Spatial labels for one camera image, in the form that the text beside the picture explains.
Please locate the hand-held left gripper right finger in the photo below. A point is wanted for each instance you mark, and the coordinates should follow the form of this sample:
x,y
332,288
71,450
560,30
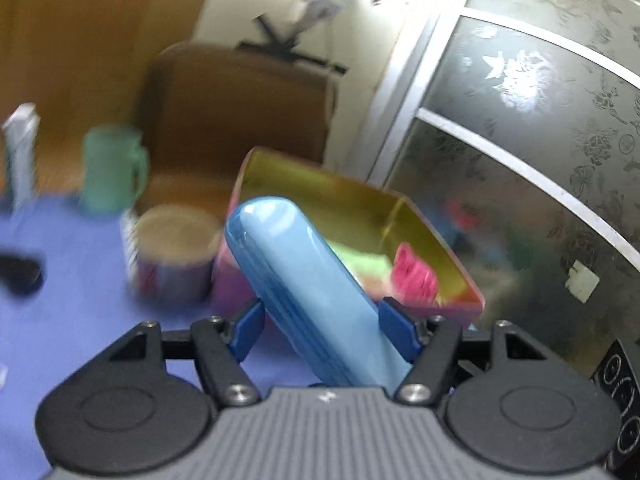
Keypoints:
x,y
397,330

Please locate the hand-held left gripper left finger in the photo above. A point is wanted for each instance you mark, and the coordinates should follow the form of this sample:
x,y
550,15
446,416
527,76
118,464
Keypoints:
x,y
245,332

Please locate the light blue glasses case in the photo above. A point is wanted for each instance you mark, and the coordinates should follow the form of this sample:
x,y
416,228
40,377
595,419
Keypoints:
x,y
300,280

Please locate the pink biscuit tin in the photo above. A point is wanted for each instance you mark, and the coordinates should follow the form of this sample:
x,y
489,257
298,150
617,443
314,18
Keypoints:
x,y
350,200

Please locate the pink fluffy cloth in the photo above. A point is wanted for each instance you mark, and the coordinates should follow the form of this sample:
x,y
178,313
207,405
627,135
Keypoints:
x,y
412,275

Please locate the green cloth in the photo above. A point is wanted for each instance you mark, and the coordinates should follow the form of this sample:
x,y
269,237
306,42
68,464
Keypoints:
x,y
365,265

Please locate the instant noodle cup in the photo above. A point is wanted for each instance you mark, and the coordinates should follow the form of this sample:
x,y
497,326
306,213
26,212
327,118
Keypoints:
x,y
175,260

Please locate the blue printed tablecloth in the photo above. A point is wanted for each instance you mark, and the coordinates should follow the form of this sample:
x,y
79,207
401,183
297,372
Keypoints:
x,y
75,320

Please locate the white sticker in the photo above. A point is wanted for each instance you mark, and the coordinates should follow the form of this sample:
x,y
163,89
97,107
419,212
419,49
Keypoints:
x,y
582,281

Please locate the green frosted mug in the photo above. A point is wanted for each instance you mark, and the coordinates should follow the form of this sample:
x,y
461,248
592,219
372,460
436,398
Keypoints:
x,y
110,170

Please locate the brown chair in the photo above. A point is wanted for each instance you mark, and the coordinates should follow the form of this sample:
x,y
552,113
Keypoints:
x,y
225,110

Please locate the black control panel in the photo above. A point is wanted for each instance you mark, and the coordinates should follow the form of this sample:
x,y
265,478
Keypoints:
x,y
617,385

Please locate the black object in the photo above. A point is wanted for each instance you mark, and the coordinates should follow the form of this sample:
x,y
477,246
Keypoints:
x,y
20,274

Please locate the patterned glass sliding door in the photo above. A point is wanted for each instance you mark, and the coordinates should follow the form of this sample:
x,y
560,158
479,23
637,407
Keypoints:
x,y
500,110

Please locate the small milk carton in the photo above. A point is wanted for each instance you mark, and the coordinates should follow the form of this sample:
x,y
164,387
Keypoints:
x,y
21,160

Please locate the black tape cross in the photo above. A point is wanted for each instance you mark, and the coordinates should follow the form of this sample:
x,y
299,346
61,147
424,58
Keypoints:
x,y
280,45

